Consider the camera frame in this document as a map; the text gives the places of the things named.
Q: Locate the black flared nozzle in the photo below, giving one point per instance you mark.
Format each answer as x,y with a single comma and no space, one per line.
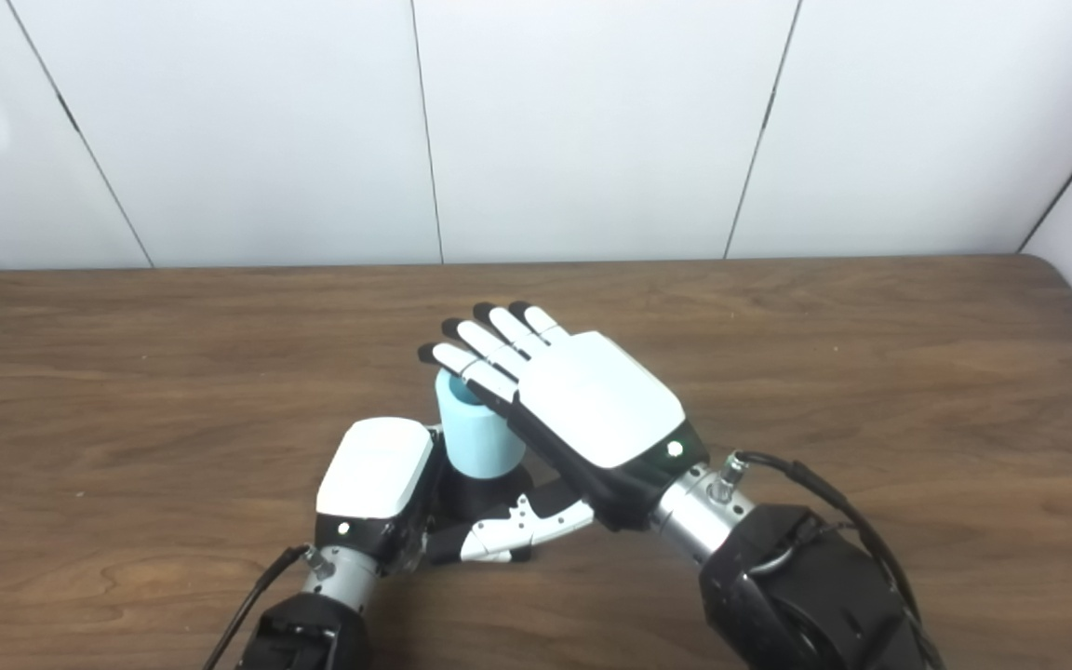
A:
480,493

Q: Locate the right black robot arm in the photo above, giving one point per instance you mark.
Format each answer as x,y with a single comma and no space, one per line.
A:
778,586

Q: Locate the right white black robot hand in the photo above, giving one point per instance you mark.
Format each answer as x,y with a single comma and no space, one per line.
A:
601,400

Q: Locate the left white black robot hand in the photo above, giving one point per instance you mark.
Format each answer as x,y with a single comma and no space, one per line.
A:
373,470

